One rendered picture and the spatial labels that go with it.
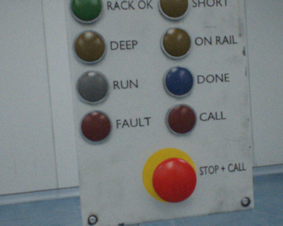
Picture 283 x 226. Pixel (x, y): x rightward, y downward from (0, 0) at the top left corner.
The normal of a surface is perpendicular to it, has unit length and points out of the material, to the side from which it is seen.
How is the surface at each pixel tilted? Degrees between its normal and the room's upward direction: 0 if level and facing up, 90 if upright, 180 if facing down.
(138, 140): 90
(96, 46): 90
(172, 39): 89
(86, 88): 91
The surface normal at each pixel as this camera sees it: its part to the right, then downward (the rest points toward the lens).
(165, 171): -0.19, -0.24
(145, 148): 0.14, 0.04
